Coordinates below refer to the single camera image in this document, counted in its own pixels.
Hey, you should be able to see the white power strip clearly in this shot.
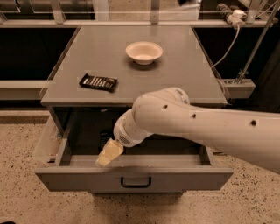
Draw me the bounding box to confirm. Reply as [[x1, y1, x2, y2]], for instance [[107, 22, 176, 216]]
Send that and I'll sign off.
[[216, 3, 245, 28]]

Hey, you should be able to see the grey metal cabinet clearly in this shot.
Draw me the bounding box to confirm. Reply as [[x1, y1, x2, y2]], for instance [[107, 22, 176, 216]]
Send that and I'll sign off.
[[41, 25, 227, 136]]

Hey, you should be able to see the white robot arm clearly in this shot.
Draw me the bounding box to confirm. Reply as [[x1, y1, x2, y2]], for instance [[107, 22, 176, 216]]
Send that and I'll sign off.
[[96, 87, 280, 173]]

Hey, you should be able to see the slanted metal rod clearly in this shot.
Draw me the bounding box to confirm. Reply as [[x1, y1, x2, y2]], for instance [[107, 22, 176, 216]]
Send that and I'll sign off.
[[234, 0, 280, 84]]

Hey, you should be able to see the grey open top drawer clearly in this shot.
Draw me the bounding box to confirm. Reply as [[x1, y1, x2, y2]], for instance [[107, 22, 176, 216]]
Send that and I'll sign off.
[[36, 110, 233, 193]]

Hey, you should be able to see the black drawer handle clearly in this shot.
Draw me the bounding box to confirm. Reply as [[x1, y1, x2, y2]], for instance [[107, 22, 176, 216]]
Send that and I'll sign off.
[[120, 177, 152, 188]]

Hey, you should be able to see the white power cable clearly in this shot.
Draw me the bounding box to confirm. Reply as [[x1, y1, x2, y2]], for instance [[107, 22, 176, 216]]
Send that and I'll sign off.
[[211, 24, 242, 70]]

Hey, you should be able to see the dark brown snack bar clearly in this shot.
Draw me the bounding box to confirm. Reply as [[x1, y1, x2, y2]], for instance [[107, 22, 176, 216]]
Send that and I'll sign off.
[[79, 73, 117, 92]]

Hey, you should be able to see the grey metal railing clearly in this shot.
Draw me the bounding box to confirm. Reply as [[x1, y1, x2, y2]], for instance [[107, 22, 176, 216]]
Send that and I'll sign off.
[[0, 0, 279, 28]]

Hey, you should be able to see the white paper bowl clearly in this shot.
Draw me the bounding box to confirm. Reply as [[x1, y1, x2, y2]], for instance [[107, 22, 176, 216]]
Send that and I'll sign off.
[[125, 41, 163, 66]]

